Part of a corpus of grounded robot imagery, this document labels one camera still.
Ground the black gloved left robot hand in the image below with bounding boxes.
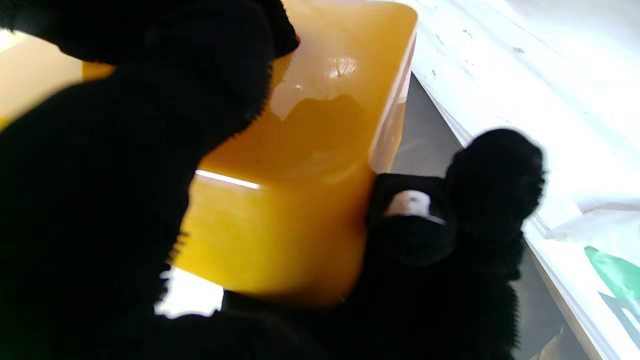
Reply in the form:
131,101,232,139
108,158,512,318
0,0,546,360

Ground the orange plastic tissue box cover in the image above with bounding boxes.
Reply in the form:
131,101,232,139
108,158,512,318
82,0,419,307

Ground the white green tissue pack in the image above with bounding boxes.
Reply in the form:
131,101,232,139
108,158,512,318
545,200,640,351

